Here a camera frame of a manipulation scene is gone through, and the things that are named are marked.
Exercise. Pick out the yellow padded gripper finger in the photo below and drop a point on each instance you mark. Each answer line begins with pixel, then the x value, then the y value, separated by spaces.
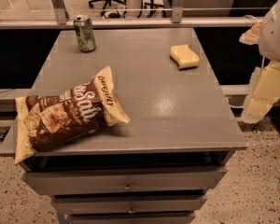
pixel 263 92

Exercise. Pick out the yellow sponge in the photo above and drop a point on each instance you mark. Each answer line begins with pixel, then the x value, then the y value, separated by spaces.
pixel 184 56

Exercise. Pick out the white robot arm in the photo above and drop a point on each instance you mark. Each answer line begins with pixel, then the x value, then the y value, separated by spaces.
pixel 267 35

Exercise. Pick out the grey drawer cabinet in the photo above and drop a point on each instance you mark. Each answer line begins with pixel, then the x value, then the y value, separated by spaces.
pixel 155 169

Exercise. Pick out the green soda can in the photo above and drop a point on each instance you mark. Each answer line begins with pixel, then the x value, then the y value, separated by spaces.
pixel 84 32

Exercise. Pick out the metal railing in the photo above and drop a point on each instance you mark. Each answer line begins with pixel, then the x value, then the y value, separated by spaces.
pixel 59 14

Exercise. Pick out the brown chips bag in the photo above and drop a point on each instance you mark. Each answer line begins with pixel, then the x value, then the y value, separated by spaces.
pixel 45 122

